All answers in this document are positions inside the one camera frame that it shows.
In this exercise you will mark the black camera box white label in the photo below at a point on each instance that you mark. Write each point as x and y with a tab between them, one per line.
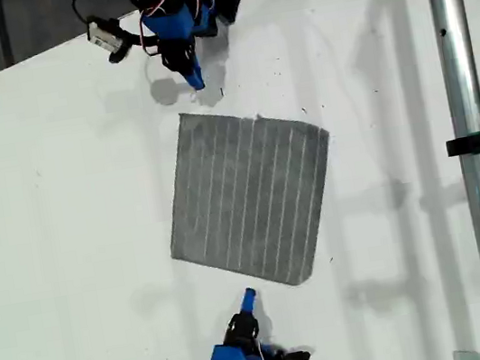
105	34

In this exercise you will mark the short black camera stalk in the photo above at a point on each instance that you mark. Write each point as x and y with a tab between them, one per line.
135	39

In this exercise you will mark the grey striped towel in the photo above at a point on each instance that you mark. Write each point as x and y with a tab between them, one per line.
247	197

